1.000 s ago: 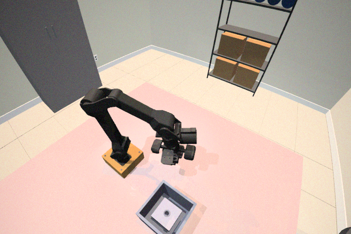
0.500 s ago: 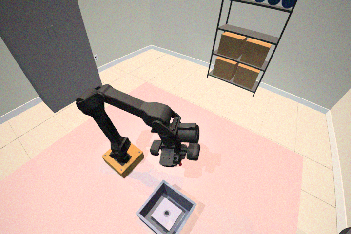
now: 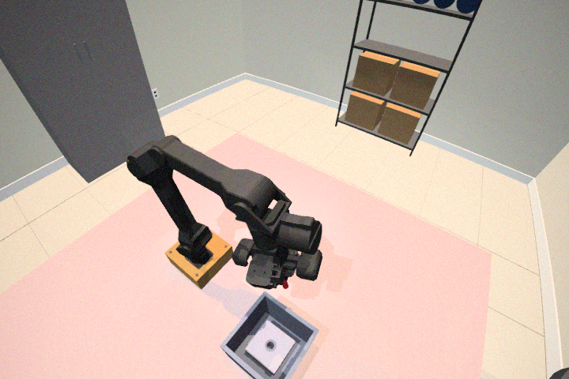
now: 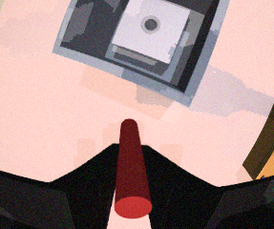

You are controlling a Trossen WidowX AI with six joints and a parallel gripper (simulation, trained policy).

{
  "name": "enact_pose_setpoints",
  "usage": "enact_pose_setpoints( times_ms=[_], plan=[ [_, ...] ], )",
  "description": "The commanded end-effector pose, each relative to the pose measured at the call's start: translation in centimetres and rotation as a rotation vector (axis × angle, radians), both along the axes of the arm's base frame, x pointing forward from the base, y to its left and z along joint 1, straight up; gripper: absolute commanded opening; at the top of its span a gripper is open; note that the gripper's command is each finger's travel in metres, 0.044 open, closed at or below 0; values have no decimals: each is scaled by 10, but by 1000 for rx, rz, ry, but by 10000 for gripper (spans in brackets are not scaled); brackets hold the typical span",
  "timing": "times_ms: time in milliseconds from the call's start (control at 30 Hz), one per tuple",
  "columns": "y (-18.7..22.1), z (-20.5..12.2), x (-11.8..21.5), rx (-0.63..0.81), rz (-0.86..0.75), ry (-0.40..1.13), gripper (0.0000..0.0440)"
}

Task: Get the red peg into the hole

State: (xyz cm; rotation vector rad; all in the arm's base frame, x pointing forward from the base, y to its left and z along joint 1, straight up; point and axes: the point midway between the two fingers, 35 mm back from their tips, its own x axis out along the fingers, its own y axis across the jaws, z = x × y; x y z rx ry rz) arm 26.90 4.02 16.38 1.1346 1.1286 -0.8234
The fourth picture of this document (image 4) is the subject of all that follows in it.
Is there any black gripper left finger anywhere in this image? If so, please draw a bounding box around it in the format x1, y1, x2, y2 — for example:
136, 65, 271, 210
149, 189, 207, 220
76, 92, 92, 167
0, 142, 120, 229

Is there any red peg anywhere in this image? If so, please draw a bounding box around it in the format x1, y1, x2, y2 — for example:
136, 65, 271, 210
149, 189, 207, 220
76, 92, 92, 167
114, 118, 152, 219

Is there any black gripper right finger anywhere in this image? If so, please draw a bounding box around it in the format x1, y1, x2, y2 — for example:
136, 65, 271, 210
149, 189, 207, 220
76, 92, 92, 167
141, 144, 274, 229

